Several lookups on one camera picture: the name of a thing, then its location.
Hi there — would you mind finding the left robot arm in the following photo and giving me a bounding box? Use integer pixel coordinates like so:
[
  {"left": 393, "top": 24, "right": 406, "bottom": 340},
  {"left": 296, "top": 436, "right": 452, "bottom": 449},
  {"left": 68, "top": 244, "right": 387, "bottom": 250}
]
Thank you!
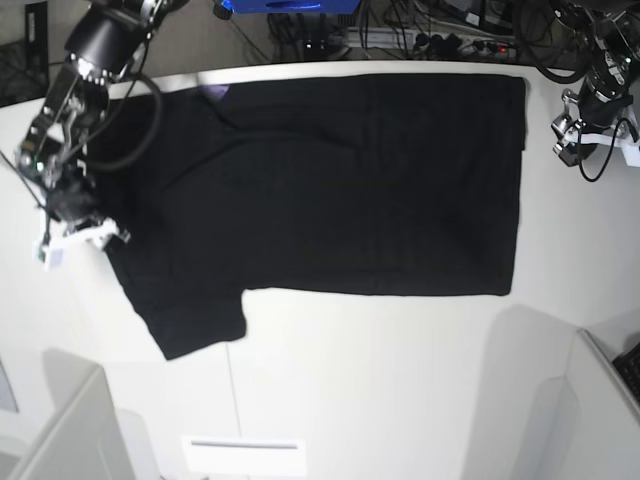
[{"left": 551, "top": 1, "right": 639, "bottom": 168}]

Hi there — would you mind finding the blue box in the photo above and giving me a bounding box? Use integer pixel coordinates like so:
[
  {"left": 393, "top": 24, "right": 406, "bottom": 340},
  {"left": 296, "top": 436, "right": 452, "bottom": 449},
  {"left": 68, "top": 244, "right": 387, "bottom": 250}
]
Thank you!
[{"left": 221, "top": 0, "right": 360, "bottom": 14}]

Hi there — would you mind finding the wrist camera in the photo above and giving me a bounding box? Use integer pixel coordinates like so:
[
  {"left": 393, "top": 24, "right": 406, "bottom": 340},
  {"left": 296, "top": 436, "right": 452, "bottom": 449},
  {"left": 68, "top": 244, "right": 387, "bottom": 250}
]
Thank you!
[
  {"left": 33, "top": 242, "right": 64, "bottom": 271},
  {"left": 620, "top": 141, "right": 640, "bottom": 168}
]

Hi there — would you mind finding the black keyboard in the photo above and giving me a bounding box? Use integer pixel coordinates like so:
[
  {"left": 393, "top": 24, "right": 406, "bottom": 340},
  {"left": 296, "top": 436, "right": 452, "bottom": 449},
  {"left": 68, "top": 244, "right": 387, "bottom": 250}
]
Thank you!
[{"left": 613, "top": 344, "right": 640, "bottom": 399}]

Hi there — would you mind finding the white power strip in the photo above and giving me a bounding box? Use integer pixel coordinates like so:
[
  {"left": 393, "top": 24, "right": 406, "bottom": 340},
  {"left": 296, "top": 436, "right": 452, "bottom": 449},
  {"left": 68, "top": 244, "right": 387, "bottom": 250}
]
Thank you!
[{"left": 413, "top": 33, "right": 516, "bottom": 58}]

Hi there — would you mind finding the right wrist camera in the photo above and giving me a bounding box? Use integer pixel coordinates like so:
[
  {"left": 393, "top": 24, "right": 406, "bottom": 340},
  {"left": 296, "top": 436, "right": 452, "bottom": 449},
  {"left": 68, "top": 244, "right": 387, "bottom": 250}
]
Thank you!
[{"left": 33, "top": 242, "right": 64, "bottom": 271}]

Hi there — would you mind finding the black T-shirt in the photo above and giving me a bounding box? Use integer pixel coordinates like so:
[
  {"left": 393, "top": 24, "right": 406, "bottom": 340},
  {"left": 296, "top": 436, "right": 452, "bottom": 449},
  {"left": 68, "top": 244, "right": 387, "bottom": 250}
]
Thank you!
[{"left": 96, "top": 74, "right": 526, "bottom": 360}]

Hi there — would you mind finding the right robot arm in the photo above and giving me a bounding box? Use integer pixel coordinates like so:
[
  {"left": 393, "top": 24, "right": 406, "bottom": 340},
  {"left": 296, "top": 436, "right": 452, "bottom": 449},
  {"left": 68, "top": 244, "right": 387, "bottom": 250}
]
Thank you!
[{"left": 11, "top": 1, "right": 185, "bottom": 263}]

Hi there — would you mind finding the white right partition panel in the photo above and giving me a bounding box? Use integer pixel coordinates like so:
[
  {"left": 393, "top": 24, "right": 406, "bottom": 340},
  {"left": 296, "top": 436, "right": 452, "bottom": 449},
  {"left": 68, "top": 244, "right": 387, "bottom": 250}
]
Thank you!
[{"left": 542, "top": 330, "right": 639, "bottom": 480}]

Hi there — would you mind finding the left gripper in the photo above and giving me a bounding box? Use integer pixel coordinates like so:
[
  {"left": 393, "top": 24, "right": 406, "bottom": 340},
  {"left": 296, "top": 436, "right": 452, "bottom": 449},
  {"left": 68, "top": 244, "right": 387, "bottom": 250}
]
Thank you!
[{"left": 551, "top": 84, "right": 639, "bottom": 167}]

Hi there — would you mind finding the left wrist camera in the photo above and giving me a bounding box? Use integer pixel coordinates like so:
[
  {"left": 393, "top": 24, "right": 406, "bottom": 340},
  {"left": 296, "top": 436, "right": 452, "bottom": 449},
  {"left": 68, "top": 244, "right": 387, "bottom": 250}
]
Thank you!
[{"left": 620, "top": 141, "right": 640, "bottom": 168}]

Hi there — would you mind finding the white partition panel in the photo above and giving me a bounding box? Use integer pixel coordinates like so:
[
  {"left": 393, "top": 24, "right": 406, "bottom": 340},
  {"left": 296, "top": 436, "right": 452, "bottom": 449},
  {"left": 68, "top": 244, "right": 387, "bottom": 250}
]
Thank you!
[
  {"left": 1, "top": 349, "right": 136, "bottom": 479},
  {"left": 542, "top": 330, "right": 639, "bottom": 480}
]

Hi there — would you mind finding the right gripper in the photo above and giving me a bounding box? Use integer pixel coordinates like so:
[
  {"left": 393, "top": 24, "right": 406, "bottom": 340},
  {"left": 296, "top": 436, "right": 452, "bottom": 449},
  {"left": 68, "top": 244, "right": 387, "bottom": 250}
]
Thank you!
[{"left": 43, "top": 174, "right": 131, "bottom": 251}]

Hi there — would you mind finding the white left partition panel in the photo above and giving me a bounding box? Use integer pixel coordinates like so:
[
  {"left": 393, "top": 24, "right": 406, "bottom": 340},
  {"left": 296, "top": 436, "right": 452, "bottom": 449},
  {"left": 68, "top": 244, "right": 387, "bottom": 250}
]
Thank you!
[{"left": 1, "top": 349, "right": 136, "bottom": 479}]

